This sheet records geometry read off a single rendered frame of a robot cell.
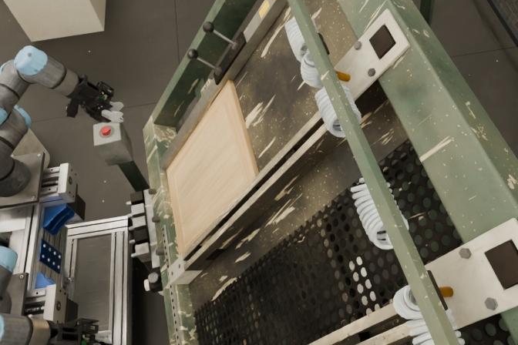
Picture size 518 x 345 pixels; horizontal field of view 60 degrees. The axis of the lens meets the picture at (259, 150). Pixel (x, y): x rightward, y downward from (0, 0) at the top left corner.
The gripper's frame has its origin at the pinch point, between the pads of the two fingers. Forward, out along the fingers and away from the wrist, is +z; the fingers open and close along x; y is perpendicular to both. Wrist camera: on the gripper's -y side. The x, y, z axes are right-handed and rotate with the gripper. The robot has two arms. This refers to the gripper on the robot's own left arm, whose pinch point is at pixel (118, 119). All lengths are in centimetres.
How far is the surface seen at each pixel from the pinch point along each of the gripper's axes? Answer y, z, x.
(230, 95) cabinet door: 32.1, 18.4, 4.9
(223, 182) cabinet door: 20.9, 27.0, -20.8
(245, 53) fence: 43.5, 11.7, 11.8
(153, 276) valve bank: -29, 48, -35
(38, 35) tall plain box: -166, 61, 201
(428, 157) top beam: 86, -11, -56
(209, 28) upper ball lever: 38.1, 0.1, 16.6
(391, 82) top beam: 85, -12, -40
